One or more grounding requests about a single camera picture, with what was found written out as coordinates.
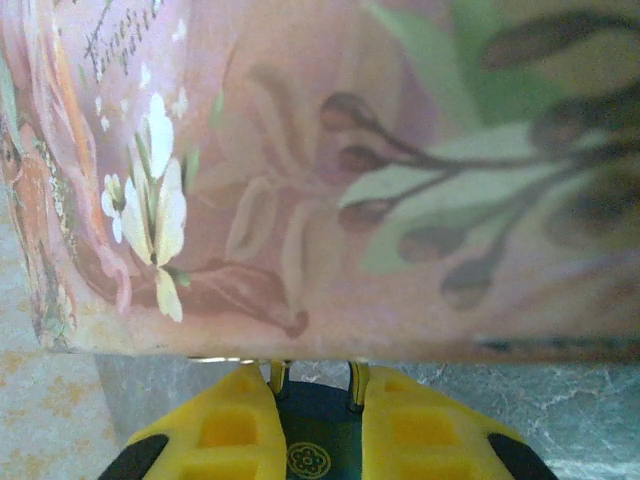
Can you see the pink floral box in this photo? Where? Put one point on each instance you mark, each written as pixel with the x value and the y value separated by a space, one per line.
pixel 320 175

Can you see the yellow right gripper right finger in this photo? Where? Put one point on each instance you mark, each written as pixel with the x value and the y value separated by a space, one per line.
pixel 425 430

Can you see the teal padlock with gold emblem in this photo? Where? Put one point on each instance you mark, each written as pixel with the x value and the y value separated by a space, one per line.
pixel 322 440

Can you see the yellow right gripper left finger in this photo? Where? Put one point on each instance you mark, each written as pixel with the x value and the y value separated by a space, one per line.
pixel 225 430

